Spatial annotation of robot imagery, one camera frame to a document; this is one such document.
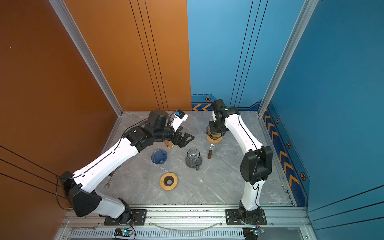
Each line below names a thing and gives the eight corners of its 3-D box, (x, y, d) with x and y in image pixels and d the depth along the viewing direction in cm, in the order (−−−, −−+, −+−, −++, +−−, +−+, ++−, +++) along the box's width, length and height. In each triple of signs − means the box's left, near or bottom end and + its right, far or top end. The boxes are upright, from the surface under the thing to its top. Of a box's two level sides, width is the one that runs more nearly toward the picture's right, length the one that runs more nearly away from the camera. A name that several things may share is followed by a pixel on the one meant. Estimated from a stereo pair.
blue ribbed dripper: (153, 164, 94) (150, 159, 88) (155, 155, 98) (152, 149, 92) (167, 164, 94) (166, 159, 88) (169, 155, 98) (167, 149, 92)
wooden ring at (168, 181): (159, 190, 84) (158, 189, 81) (162, 174, 89) (161, 172, 87) (177, 190, 83) (176, 189, 81) (178, 174, 89) (177, 172, 87)
